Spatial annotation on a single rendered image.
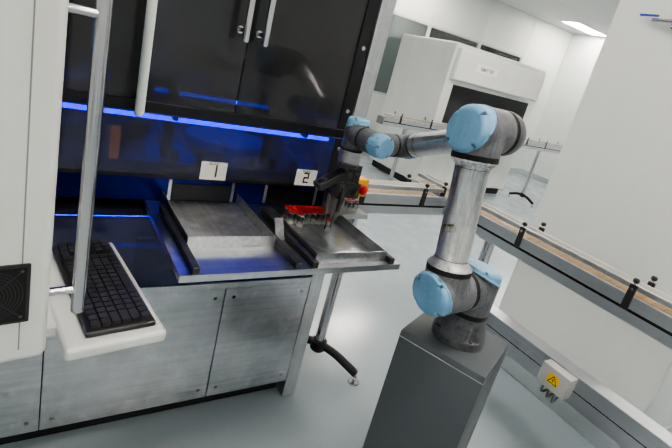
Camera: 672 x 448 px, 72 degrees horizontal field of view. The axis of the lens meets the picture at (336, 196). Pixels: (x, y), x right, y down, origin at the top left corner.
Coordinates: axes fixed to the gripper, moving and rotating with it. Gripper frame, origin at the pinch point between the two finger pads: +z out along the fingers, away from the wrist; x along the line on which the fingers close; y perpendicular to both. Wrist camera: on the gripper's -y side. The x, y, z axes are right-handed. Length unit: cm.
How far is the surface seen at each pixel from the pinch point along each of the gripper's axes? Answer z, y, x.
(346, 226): 4.1, 9.7, 1.6
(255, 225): 5.1, -24.5, 3.9
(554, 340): 60, 148, -18
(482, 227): 5, 86, 3
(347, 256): 3.2, -5.0, -21.9
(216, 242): 3.7, -42.0, -10.6
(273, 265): 5.4, -29.0, -21.6
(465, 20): -155, 503, 479
